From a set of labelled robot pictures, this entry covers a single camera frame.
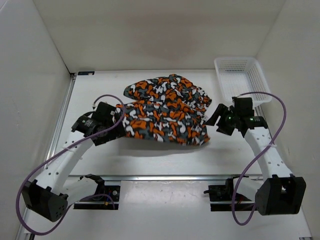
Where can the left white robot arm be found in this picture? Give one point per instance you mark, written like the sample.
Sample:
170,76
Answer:
48,194

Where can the left aluminium side rail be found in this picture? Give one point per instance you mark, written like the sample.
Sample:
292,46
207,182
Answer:
50,152

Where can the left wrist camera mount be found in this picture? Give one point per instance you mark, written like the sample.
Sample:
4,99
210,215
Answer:
103,111

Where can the aluminium front rail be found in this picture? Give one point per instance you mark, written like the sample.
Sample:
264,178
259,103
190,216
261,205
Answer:
214,177

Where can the white plastic basket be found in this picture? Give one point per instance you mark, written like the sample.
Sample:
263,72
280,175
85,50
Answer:
239,75

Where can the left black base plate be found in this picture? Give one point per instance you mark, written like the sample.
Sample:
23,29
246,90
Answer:
105,197

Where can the dark blue label sticker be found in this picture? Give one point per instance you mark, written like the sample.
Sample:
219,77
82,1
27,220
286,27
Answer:
86,73

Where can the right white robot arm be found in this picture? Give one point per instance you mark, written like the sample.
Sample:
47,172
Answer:
266,181

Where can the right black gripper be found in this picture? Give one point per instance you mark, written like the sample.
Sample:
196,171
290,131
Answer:
220,111

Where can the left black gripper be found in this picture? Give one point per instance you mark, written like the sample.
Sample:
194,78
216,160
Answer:
117,131

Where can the camouflage patterned shorts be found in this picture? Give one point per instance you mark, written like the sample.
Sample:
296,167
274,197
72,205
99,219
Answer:
167,109

